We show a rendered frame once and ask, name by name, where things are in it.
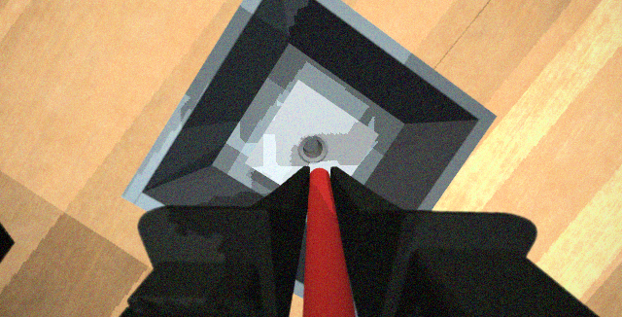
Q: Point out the red peg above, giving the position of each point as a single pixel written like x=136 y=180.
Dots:
x=327 y=291

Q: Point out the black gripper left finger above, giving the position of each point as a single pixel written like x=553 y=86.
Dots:
x=268 y=234

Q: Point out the grey open square box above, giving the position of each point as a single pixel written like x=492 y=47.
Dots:
x=427 y=126

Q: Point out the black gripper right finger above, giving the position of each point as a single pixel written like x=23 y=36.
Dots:
x=379 y=237

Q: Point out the light grey plate with hole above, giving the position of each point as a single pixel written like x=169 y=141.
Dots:
x=342 y=140

